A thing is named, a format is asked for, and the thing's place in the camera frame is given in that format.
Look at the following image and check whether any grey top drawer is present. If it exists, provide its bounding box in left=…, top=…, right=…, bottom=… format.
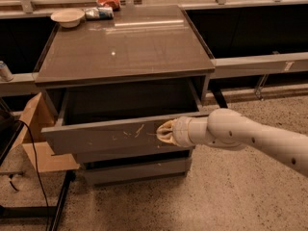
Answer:
left=41, top=78, right=204, bottom=154

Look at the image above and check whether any grey drawer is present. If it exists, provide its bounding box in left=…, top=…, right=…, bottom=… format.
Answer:
left=41, top=78, right=204, bottom=154
left=73, top=144, right=194, bottom=185

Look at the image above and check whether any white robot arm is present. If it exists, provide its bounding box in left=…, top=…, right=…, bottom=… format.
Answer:
left=156, top=109, right=308, bottom=176

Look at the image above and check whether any grey lower drawer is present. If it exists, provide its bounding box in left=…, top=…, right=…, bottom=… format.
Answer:
left=73, top=144, right=194, bottom=185

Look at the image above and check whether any grey drawer cabinet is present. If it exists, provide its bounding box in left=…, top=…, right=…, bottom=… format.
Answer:
left=33, top=4, right=217, bottom=186

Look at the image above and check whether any cardboard box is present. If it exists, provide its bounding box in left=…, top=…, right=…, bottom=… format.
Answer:
left=13, top=93, right=80, bottom=172

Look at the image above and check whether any red snack bag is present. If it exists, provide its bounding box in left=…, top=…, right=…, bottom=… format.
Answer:
left=96, top=0, right=120, bottom=11

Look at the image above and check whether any white ceramic bowl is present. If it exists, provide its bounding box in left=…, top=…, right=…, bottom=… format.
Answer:
left=51, top=8, right=85, bottom=28

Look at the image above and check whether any white can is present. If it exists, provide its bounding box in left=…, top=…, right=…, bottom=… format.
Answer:
left=0, top=61, right=13, bottom=82

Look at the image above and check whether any metal railing frame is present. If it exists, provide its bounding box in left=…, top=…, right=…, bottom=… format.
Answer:
left=0, top=0, right=308, bottom=98

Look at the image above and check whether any black stand frame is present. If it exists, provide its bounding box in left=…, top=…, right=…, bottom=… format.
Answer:
left=0, top=170, right=76, bottom=231

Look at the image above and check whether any black cable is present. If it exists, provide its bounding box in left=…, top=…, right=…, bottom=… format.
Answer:
left=9, top=118, right=52, bottom=231

